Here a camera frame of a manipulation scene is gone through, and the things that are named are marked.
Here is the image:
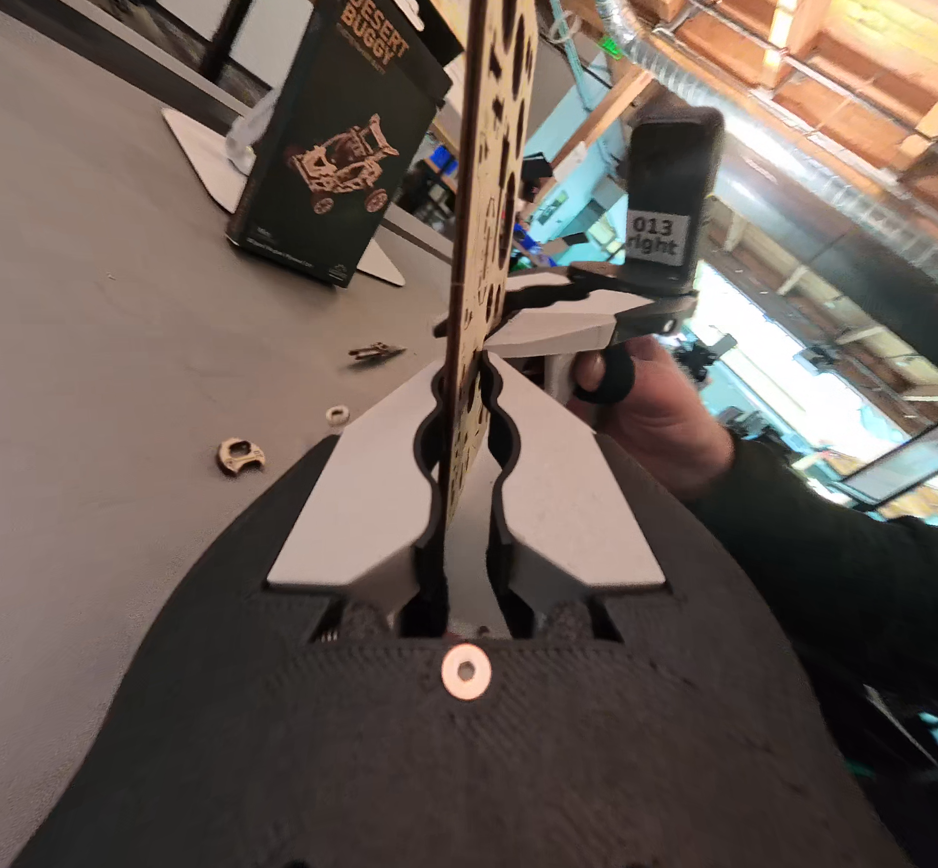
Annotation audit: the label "wooden parts sheet round holes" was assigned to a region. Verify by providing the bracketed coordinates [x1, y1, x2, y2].
[440, 0, 541, 528]

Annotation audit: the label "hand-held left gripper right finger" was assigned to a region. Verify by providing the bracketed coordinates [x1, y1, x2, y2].
[480, 351, 668, 638]

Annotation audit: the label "black monitor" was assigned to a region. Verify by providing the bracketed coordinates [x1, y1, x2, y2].
[835, 427, 938, 511]

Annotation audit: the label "dark model kit box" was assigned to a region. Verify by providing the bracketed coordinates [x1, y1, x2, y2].
[226, 0, 470, 290]

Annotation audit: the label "person's right forearm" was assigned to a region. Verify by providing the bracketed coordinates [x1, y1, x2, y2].
[685, 435, 938, 708]

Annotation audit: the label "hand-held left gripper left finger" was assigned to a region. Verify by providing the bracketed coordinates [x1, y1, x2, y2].
[266, 358, 449, 638]

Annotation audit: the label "wooden crescent part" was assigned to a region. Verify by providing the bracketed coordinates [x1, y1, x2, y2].
[216, 437, 267, 477]

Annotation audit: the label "person's right hand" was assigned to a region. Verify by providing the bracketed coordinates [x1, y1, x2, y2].
[568, 335, 737, 504]

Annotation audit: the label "black desk frame leg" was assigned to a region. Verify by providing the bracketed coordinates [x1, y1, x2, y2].
[201, 0, 274, 85]

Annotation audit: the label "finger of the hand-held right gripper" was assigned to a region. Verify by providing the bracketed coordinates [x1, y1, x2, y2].
[482, 311, 618, 359]
[504, 273, 655, 323]

